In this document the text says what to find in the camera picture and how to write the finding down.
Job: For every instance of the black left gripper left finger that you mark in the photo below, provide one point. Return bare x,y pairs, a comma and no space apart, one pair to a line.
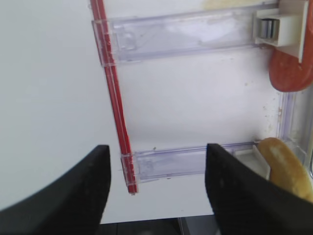
71,205

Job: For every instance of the white tomato pusher block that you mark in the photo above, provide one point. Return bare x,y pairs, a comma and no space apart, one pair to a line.
283,27

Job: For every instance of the clear left tomato track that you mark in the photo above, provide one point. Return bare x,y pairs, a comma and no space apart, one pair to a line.
132,39

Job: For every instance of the white left bun pusher block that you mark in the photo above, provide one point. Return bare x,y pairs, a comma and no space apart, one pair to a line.
254,160

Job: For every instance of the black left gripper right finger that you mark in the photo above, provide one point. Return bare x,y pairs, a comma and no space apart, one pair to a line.
244,203

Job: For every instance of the clear left long divider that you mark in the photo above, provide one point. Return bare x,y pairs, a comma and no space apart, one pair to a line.
295,127

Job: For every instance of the left red rail strip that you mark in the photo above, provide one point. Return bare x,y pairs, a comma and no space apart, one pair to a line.
115,102

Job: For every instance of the clear left bun track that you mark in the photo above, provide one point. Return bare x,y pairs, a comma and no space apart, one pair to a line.
153,165

